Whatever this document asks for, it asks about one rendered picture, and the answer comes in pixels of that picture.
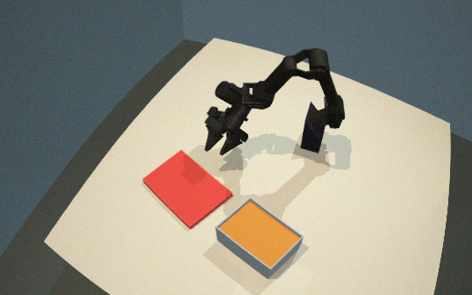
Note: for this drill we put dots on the red box lid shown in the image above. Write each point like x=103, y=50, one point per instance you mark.
x=186, y=189

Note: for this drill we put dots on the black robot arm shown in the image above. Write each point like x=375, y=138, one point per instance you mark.
x=264, y=91

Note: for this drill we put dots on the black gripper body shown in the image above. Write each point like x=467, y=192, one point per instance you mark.
x=231, y=124

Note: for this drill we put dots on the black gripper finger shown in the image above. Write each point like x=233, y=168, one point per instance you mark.
x=229, y=144
x=212, y=138

